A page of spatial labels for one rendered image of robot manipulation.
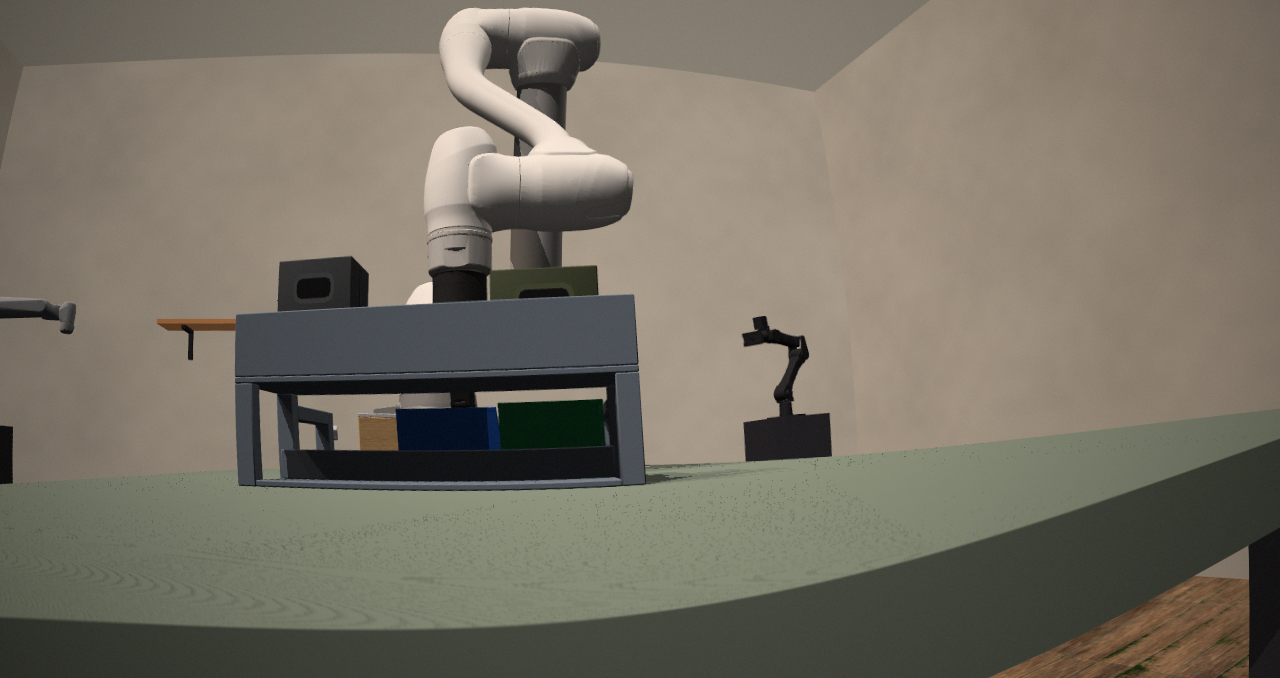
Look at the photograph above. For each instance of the green bin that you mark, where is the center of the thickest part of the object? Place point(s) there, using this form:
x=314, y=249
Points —
x=551, y=424

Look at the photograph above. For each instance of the blue bin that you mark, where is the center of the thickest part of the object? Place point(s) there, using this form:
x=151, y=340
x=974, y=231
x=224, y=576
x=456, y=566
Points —
x=448, y=429

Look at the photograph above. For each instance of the olive green case with orange latches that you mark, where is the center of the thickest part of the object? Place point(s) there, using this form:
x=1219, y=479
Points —
x=544, y=282

